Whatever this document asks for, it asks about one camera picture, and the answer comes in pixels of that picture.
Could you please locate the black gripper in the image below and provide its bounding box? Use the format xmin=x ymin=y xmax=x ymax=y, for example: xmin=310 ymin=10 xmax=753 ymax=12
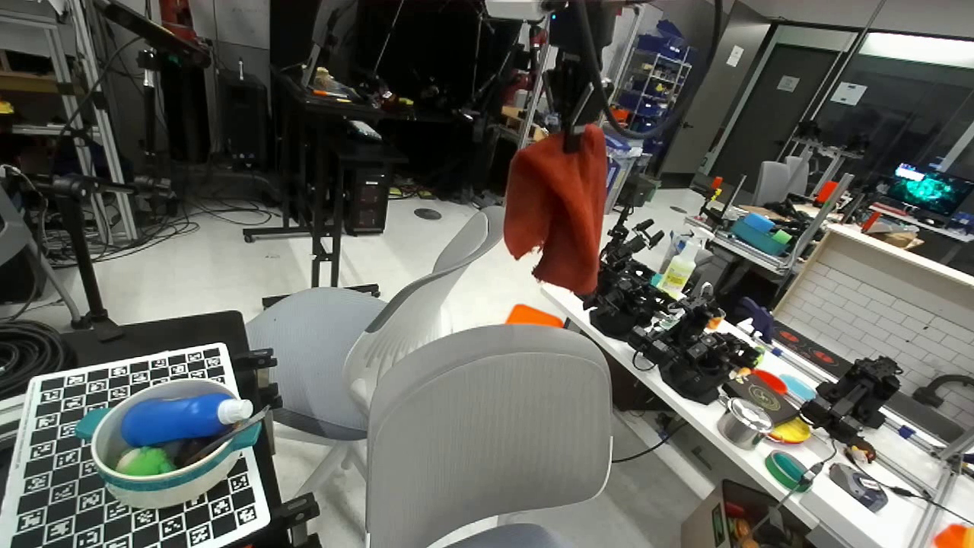
xmin=544 ymin=0 xmax=614 ymax=151

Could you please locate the orange towel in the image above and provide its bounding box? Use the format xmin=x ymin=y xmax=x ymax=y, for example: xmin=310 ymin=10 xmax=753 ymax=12
xmin=502 ymin=124 xmax=609 ymax=294

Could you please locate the near grey office chair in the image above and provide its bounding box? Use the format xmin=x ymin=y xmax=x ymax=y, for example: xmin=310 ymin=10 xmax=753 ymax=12
xmin=364 ymin=327 xmax=612 ymax=548

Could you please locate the grey office chair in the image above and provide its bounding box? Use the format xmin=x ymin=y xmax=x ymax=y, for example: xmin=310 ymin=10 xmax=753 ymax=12
xmin=364 ymin=327 xmax=612 ymax=548
xmin=246 ymin=207 xmax=502 ymax=437

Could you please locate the far grey office chair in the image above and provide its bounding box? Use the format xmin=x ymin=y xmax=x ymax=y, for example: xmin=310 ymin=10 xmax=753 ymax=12
xmin=246 ymin=207 xmax=502 ymax=437

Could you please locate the blue recycling bin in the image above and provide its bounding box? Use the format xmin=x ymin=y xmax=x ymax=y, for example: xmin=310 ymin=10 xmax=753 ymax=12
xmin=607 ymin=134 xmax=641 ymax=211

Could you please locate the orange flat item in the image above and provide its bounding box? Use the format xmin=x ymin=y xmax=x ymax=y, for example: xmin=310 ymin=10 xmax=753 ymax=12
xmin=505 ymin=304 xmax=566 ymax=328

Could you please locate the black equipment pile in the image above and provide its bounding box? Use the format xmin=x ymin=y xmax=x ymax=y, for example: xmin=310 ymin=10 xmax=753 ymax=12
xmin=580 ymin=214 xmax=758 ymax=404

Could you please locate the metal cup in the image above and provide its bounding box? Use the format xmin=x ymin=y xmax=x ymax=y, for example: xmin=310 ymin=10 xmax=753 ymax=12
xmin=719 ymin=400 xmax=774 ymax=446

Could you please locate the lit computer monitor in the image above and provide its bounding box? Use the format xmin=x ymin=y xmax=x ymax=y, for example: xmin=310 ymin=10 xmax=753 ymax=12
xmin=884 ymin=162 xmax=971 ymax=218

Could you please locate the yellow bowl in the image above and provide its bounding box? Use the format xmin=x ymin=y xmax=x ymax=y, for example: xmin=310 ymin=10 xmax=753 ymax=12
xmin=769 ymin=418 xmax=812 ymax=445

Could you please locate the green oval dish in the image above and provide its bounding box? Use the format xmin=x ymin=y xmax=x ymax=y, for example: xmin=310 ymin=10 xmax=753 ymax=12
xmin=764 ymin=451 xmax=809 ymax=494

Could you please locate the white long work table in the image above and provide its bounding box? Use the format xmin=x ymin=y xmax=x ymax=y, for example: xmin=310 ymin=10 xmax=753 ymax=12
xmin=541 ymin=283 xmax=974 ymax=548

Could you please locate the blue bottle white cap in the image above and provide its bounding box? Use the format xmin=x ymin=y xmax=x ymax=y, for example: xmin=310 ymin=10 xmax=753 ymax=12
xmin=120 ymin=393 xmax=252 ymax=446

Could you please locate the white and teal bowl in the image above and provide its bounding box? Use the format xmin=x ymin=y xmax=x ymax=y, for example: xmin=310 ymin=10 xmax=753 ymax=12
xmin=75 ymin=376 xmax=266 ymax=508

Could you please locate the black tripod stand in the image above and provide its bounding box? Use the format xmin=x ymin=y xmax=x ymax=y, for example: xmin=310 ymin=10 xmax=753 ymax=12
xmin=0 ymin=181 xmax=124 ymax=342

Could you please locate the green ball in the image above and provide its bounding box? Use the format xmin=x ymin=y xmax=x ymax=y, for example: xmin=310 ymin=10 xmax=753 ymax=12
xmin=114 ymin=446 xmax=174 ymax=476

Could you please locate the checkered calibration board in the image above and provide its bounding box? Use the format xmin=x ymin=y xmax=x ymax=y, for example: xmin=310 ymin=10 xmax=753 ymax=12
xmin=0 ymin=345 xmax=272 ymax=548

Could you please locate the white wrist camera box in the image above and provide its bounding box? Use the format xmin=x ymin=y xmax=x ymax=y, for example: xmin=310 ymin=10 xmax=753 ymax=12
xmin=485 ymin=0 xmax=550 ymax=20

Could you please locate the black camera rig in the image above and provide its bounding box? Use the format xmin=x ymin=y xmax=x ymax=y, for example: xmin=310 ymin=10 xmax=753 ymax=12
xmin=800 ymin=356 xmax=900 ymax=428

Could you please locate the coiled black cable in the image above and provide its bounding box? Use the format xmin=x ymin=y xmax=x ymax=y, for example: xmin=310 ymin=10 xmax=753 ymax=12
xmin=0 ymin=321 xmax=74 ymax=402

